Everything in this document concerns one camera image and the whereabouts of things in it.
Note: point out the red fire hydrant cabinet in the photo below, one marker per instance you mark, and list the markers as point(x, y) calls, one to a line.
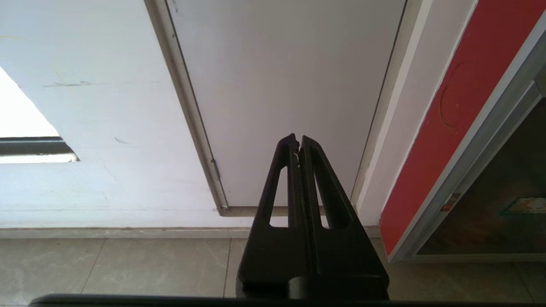
point(460, 128)

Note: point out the dark window frame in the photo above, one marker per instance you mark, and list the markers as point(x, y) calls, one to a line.
point(34, 147)

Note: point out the white wall panel door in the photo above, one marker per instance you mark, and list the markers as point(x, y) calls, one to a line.
point(286, 85)

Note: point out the glass cabinet door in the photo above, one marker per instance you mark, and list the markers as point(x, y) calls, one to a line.
point(490, 192)

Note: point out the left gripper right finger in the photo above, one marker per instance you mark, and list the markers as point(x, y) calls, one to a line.
point(345, 251)

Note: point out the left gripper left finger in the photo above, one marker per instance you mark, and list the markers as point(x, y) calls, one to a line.
point(273, 256)

